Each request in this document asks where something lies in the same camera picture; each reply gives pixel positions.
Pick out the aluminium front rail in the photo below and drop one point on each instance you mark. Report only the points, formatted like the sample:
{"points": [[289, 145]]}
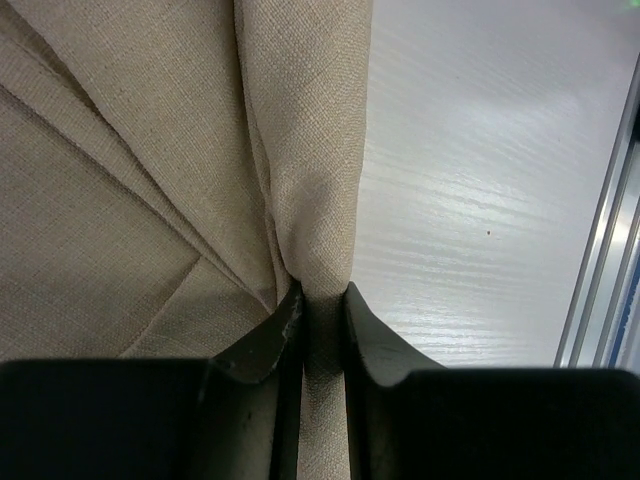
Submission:
{"points": [[601, 329]]}

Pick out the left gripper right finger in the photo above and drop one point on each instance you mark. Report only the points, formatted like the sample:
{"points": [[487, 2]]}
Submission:
{"points": [[409, 417]]}

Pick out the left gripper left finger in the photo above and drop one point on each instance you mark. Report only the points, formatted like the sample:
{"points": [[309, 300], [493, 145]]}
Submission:
{"points": [[233, 416]]}

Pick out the beige cloth napkin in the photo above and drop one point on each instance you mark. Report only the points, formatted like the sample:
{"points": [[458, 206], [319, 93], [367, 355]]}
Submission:
{"points": [[169, 169]]}

